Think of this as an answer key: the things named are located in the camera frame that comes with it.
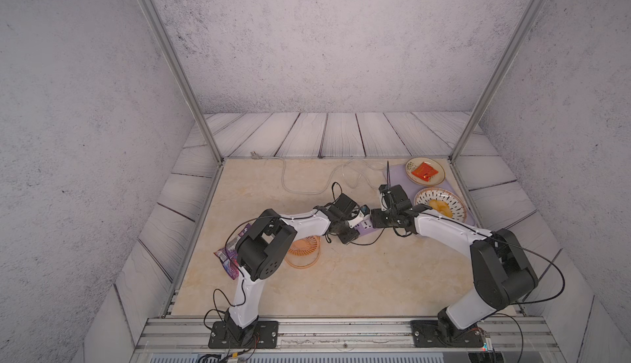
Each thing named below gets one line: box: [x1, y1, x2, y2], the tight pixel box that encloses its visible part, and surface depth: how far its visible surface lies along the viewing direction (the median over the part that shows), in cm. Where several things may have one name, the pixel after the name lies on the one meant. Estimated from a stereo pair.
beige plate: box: [405, 156, 446, 187], surface depth 115 cm
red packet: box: [410, 160, 439, 182], surface depth 115 cm
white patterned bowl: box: [414, 187, 468, 223], surface depth 104 cm
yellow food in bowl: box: [428, 199, 453, 218], surface depth 101 cm
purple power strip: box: [354, 215, 379, 237], surface depth 95 cm
